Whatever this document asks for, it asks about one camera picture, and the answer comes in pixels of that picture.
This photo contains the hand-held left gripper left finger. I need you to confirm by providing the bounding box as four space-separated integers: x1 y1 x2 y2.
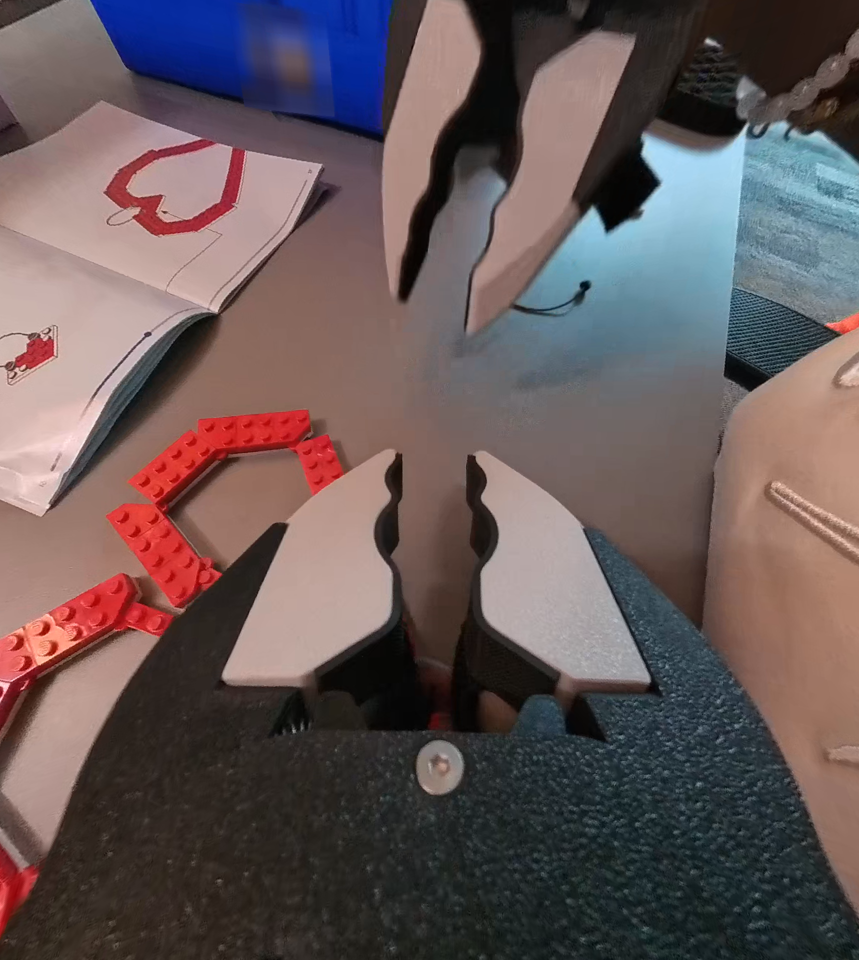
221 450 406 690

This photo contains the red brick heart frame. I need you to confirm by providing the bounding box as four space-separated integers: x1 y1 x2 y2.
0 408 346 960

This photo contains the white beaded bracelet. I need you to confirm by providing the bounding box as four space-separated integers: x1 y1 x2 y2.
735 0 859 127

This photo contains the blue plastic bin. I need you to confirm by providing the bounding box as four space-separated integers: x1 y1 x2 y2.
90 0 395 141

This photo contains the black mesh chair seat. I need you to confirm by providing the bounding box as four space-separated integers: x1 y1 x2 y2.
724 287 845 391

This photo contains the person's right hand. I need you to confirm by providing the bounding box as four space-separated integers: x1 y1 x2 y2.
710 0 859 85

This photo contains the white instruction booklet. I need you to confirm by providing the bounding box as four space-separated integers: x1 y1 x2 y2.
0 101 333 519

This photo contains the black string with end studs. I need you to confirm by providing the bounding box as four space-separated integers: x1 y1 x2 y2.
512 279 593 318

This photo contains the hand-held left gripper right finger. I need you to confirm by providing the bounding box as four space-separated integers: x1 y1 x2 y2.
464 450 653 695

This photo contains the black textured pad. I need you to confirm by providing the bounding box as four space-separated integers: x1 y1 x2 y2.
658 41 747 141

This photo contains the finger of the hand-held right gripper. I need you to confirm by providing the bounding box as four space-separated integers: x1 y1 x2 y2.
383 0 507 303
464 30 638 336

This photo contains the grey desk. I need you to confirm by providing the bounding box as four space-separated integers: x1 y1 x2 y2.
0 0 747 864

